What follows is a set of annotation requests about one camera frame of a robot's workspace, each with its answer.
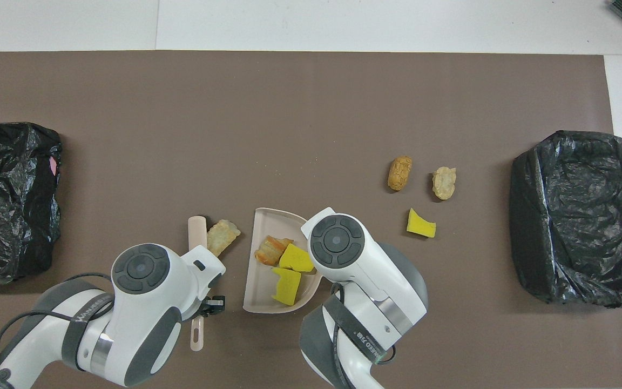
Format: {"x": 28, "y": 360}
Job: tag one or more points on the beige plastic dustpan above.
{"x": 262, "y": 294}

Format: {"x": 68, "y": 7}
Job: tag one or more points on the pale bread crust chunk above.
{"x": 222, "y": 236}

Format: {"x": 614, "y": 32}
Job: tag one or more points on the yellow notched sponge piece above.
{"x": 288, "y": 286}

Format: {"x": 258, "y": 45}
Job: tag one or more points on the orange striped bread piece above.
{"x": 270, "y": 251}

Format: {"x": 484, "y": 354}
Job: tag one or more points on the beige brush black bristles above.
{"x": 197, "y": 229}

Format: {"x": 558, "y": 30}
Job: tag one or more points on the yellow sponge chunk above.
{"x": 296, "y": 258}

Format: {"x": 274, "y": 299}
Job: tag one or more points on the yellow sponge wedge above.
{"x": 420, "y": 226}

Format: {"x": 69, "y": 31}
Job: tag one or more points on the brown croquette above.
{"x": 399, "y": 173}

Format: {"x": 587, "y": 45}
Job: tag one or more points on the pale beige food chunk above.
{"x": 444, "y": 183}

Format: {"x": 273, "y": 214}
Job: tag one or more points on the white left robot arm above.
{"x": 143, "y": 302}

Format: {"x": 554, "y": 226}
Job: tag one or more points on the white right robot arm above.
{"x": 359, "y": 270}

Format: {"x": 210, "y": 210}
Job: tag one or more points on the black bag-lined bin pink spot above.
{"x": 3, "y": 200}

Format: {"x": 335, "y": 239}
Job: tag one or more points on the brown paper table mat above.
{"x": 397, "y": 81}

